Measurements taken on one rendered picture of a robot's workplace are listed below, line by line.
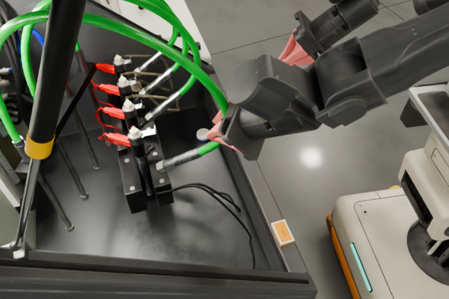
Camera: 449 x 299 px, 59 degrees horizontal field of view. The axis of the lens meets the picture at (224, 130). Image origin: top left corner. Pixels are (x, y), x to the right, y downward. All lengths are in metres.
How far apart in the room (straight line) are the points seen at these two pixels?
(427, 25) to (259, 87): 0.18
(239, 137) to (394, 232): 1.24
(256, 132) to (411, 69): 0.21
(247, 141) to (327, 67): 0.16
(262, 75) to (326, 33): 0.31
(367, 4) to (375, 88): 0.28
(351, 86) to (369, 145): 1.89
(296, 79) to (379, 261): 1.24
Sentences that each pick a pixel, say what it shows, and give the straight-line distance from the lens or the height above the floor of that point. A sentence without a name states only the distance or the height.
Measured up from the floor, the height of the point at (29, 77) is 1.23.
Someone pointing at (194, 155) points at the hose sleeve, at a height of 1.16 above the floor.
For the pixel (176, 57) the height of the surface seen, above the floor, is 1.37.
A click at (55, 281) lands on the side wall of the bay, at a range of 0.47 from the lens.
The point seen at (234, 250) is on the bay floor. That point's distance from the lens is 0.95.
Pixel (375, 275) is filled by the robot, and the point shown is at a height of 0.28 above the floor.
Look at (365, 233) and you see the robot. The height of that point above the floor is 0.28.
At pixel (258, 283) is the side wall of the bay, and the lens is 0.68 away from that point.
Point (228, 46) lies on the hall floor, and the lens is 2.87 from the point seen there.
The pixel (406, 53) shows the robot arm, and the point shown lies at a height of 1.44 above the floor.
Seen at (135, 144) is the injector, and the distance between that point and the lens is 0.81.
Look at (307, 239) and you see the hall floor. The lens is 1.93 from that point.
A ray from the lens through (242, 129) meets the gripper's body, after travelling 0.56.
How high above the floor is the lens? 1.69
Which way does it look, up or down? 48 degrees down
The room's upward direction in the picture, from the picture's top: straight up
